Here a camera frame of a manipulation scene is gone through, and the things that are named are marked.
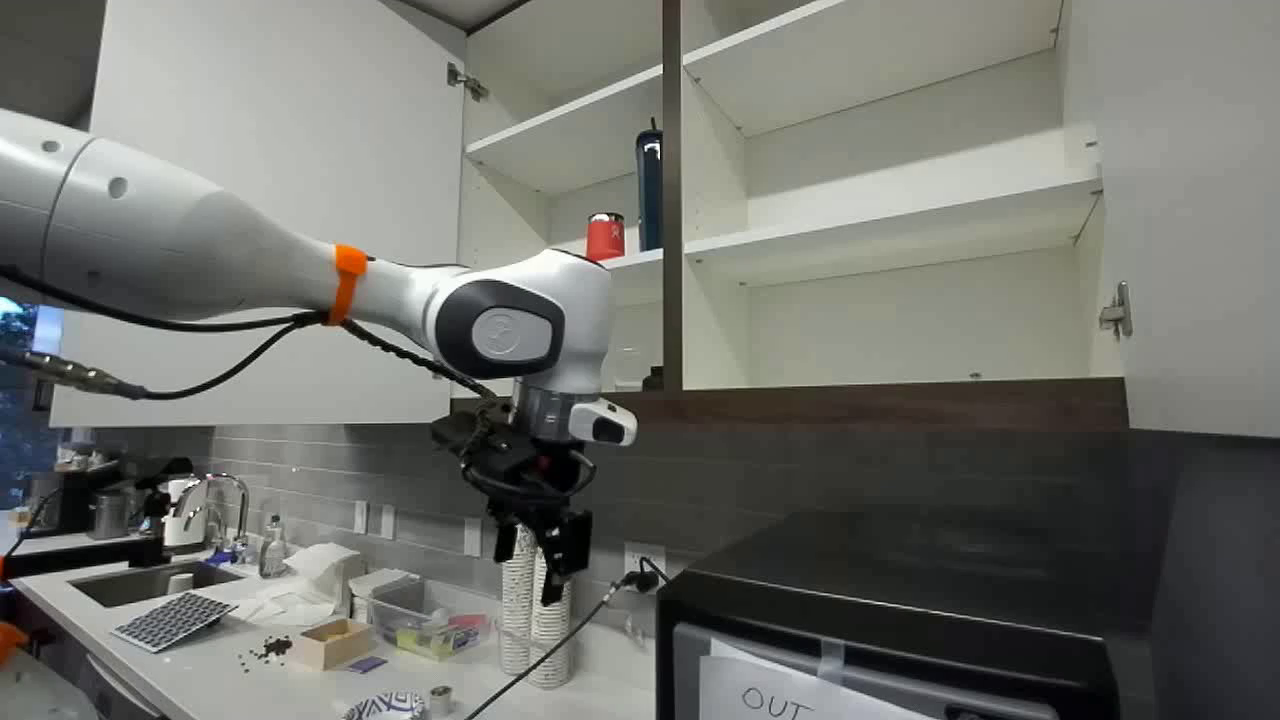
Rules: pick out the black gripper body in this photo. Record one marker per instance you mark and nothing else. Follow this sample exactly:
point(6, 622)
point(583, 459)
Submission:
point(514, 460)

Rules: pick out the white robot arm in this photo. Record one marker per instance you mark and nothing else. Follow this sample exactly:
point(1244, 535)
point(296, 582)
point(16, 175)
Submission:
point(200, 253)

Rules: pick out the red cup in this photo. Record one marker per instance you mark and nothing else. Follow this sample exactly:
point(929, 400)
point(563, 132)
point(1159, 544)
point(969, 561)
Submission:
point(604, 236)

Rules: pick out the clear plastic container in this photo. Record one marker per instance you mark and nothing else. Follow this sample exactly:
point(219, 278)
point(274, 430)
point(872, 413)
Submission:
point(426, 627)

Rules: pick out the small glass jar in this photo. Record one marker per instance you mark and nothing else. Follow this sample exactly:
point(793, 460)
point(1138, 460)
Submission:
point(440, 703)

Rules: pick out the white paper bag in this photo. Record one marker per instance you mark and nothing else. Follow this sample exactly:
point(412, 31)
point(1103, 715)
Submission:
point(327, 565)

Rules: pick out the small cardboard box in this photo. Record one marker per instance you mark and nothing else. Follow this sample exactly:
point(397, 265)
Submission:
point(331, 647)

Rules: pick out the clear soap bottle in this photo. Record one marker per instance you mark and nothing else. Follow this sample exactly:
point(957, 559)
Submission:
point(274, 555)

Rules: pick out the small black keys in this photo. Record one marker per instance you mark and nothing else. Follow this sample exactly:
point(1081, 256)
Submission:
point(268, 651)

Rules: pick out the white paper sign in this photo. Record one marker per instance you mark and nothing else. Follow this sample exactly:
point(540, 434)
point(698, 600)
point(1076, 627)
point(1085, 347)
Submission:
point(787, 694)

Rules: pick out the steel kettle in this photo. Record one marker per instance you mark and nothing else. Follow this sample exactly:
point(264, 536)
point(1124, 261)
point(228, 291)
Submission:
point(200, 513)

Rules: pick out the dark blue bottle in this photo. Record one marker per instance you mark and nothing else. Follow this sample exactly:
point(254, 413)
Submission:
point(650, 184)

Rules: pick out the grey ribbed mat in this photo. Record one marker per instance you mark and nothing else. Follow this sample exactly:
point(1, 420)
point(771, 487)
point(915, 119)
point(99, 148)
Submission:
point(175, 622)

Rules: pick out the steel sink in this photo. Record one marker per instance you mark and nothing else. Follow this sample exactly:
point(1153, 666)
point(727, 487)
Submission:
point(153, 582)

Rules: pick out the black microwave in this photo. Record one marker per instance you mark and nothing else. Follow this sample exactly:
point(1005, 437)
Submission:
point(921, 586)

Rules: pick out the metal door hinge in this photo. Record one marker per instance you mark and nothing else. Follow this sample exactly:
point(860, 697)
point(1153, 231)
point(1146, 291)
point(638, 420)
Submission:
point(467, 81)
point(1117, 315)

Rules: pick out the white cabinet door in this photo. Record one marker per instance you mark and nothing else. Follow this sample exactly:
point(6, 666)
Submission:
point(264, 105)
point(1185, 201)

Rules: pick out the white cabinet with shelves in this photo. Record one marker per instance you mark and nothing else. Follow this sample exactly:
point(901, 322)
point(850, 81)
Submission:
point(867, 201)

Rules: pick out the blue lit monitor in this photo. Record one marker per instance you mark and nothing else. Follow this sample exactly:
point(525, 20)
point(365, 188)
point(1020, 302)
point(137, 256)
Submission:
point(42, 324)

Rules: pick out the white double wall outlet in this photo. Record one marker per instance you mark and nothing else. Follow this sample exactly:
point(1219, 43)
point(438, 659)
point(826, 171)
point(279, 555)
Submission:
point(650, 559)

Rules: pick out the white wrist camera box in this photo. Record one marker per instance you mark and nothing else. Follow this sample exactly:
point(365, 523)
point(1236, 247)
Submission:
point(601, 420)

